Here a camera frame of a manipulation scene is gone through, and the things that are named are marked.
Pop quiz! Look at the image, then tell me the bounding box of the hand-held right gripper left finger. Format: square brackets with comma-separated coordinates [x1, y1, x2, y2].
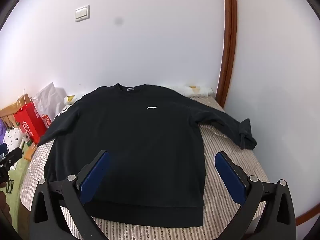
[29, 150, 111, 240]

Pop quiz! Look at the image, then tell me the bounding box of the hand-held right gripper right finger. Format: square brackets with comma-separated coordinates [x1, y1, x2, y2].
[215, 151, 297, 240]

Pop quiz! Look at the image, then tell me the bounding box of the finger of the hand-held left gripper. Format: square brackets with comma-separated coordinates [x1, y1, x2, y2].
[0, 147, 24, 171]

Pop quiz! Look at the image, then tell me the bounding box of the black sweatshirt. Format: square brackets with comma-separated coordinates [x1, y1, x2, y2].
[37, 83, 258, 227]

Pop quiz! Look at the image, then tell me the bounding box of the person's left hand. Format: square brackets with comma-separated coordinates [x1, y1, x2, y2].
[0, 191, 12, 227]

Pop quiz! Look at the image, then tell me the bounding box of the green blanket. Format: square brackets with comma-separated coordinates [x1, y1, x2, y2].
[0, 152, 38, 230]

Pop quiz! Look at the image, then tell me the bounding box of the white bag with black dots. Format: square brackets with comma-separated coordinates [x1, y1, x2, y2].
[2, 127, 26, 170]

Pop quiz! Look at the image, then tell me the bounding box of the white bottle with green label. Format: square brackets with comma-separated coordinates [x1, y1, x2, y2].
[22, 132, 35, 148]

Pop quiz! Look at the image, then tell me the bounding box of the purple cloth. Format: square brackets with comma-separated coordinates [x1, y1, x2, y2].
[0, 119, 7, 145]

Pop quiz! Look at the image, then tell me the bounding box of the red paper shopping bag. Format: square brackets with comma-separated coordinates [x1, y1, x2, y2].
[14, 88, 48, 144]

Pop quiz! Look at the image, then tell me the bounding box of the striped bed mattress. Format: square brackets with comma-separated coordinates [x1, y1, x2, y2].
[20, 94, 271, 240]

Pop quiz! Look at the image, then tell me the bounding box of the wooden headboard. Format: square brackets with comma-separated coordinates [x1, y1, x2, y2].
[0, 94, 31, 128]

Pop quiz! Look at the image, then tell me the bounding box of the white pillow with yellow print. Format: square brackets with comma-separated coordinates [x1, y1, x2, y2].
[64, 84, 213, 105]

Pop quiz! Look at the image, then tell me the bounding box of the brown wooden door frame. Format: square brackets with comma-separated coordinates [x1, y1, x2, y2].
[215, 0, 238, 111]

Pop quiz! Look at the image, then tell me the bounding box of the white wall light switch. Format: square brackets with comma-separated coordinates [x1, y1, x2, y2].
[75, 4, 91, 22]

